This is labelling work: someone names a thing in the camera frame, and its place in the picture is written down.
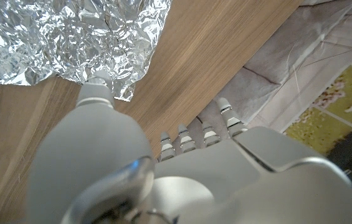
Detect printed window scene backdrop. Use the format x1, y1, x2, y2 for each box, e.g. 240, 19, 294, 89
171, 0, 352, 210

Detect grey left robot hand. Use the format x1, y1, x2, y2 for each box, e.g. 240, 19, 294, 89
26, 70, 352, 224

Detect crinkled aluminium foil sheet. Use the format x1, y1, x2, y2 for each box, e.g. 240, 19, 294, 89
0, 0, 173, 102

